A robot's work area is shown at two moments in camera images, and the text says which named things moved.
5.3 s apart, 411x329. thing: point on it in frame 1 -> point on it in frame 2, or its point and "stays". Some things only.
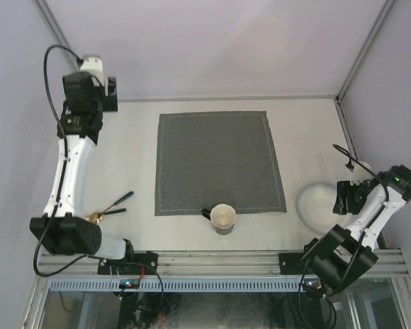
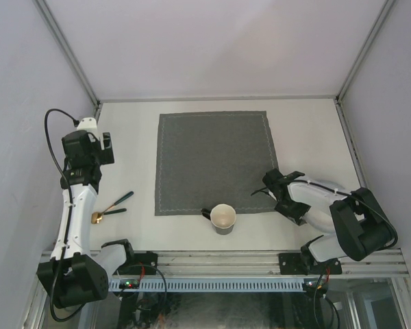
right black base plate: x=290 y=264 stays
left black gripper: x=110 y=101 -> x=105 y=155
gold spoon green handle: x=96 y=217 stays
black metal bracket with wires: x=143 y=263 stays
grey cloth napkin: x=206 y=159 stays
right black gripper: x=344 y=203 -> x=294 y=215
